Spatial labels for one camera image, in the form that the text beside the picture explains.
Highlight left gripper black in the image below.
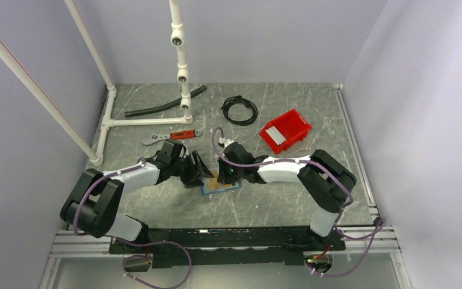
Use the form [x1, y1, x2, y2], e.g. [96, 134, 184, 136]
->
[171, 151, 214, 188]

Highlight gold credit card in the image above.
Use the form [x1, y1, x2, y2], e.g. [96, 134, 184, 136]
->
[203, 169, 241, 193]

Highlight blue card holder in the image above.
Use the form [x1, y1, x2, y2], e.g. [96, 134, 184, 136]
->
[200, 168, 242, 196]

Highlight red plastic bin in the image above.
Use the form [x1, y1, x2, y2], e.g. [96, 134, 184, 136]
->
[259, 109, 312, 154]

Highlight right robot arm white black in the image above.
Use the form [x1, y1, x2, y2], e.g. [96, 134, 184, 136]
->
[218, 140, 357, 250]

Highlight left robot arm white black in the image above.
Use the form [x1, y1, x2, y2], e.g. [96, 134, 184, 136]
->
[60, 140, 214, 253]

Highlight white cards in bin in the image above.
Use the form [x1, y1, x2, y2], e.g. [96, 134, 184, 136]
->
[265, 126, 286, 146]

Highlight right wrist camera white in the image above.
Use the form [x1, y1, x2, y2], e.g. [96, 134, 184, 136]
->
[218, 137, 235, 148]

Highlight red handled adjustable wrench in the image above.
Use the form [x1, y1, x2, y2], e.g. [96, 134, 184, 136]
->
[141, 129, 202, 146]

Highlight coiled black cable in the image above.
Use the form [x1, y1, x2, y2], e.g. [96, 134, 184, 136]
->
[220, 95, 259, 127]

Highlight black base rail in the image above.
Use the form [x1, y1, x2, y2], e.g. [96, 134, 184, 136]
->
[109, 225, 345, 269]

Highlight black rubber hose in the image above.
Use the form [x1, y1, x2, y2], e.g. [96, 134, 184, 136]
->
[124, 84, 208, 118]

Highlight white PVC pipe frame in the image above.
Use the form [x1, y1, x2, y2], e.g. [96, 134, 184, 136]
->
[0, 1, 193, 166]

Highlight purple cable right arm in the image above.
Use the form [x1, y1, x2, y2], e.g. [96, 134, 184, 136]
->
[211, 127, 386, 279]

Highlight aluminium rail right side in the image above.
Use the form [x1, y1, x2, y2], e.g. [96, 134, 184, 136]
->
[332, 84, 401, 258]

